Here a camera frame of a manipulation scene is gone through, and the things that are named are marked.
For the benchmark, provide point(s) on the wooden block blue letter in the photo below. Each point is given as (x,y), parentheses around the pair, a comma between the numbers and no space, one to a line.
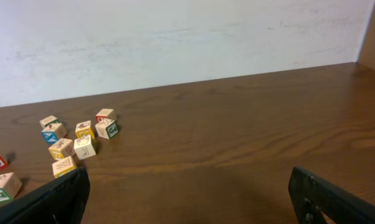
(53,132)

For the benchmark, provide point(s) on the wooden block yellow border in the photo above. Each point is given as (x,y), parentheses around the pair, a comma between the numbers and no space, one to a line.
(62,148)

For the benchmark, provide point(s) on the wooden block red letter M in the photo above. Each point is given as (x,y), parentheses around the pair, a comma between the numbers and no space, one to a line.
(105,113)

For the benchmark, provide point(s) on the wooden block yellow letter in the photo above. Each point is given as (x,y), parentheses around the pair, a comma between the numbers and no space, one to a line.
(84,129)

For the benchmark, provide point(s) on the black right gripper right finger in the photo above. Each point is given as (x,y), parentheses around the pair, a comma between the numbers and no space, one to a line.
(314,198)

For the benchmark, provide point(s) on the plain wooden block letter J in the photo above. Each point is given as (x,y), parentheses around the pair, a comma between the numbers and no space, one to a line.
(84,147)

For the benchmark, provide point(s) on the wooden block green letter side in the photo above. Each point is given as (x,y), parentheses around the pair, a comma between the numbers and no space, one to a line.
(107,128)

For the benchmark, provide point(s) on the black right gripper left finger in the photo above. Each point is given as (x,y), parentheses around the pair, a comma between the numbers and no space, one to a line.
(62,200)

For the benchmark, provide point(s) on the wooden block yellow edge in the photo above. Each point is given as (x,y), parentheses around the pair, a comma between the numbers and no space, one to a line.
(63,166)

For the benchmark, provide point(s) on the wooden block green side far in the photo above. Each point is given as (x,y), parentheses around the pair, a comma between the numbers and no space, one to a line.
(48,120)

